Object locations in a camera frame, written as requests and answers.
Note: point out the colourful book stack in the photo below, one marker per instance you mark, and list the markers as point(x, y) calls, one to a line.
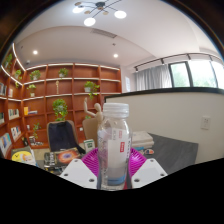
point(23, 156)

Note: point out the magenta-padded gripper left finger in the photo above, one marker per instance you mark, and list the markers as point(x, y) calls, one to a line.
point(78, 171)

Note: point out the green and white carton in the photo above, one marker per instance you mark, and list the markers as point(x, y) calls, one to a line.
point(89, 146)

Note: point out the recessed ceiling light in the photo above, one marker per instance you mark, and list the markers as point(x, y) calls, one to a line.
point(115, 55)
point(35, 52)

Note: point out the black-framed window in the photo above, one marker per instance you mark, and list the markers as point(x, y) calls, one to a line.
point(200, 74)

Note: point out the wooden artist mannequin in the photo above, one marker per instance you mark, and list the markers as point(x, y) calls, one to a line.
point(98, 111)

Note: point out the grey curtain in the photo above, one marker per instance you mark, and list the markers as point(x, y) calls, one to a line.
point(153, 77)

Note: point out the ceiling air vent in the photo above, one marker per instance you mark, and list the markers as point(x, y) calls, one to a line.
point(103, 33)

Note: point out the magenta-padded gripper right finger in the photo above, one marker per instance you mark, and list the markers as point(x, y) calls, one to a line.
point(146, 171)

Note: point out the white wall socket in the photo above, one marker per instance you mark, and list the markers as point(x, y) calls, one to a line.
point(205, 123)

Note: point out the black curtain rail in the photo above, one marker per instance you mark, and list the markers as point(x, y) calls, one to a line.
point(176, 57)

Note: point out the wooden shelf unit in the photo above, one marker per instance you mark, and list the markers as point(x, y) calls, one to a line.
point(66, 86)

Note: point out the tan chair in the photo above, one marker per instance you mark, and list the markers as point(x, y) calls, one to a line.
point(89, 130)

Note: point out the clear plastic water bottle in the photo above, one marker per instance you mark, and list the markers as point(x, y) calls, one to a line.
point(113, 143)

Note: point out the dark office chair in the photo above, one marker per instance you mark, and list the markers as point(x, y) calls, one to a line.
point(61, 136)

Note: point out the branched ceiling lamp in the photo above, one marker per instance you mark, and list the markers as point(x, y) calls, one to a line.
point(98, 8)

